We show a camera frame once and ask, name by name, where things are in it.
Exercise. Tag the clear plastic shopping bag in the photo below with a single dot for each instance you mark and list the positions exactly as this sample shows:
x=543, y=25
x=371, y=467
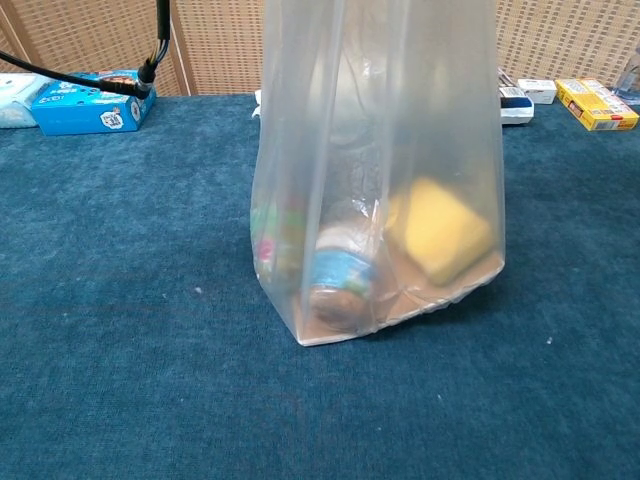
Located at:
x=450, y=125

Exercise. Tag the brown jar with blue label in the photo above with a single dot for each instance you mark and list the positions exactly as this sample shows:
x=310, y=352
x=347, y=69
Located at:
x=340, y=275

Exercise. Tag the green snack packet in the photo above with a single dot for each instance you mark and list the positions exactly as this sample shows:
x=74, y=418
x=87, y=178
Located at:
x=275, y=240

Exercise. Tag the yellow sponge block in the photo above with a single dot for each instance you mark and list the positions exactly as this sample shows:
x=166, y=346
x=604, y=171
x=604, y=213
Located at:
x=440, y=230

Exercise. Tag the blue felt table cover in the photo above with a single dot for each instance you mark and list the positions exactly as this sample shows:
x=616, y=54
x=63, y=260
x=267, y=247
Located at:
x=150, y=350

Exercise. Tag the rattan folding screen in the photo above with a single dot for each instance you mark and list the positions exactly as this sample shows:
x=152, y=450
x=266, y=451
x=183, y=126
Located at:
x=215, y=40

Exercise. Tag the small white box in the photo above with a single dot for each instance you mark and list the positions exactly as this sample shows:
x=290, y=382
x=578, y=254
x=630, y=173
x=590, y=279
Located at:
x=537, y=90

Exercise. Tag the blue cookie box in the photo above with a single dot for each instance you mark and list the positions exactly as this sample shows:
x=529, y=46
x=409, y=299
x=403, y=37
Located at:
x=80, y=112

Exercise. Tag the yellow cardboard box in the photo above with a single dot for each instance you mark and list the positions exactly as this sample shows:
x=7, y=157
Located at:
x=595, y=107

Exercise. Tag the pale blue wet wipes pack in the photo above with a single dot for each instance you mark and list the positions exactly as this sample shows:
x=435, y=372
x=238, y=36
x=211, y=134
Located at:
x=15, y=105

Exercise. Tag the clear plastic water bottle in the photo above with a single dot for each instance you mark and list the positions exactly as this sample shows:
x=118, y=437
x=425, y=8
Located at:
x=630, y=87

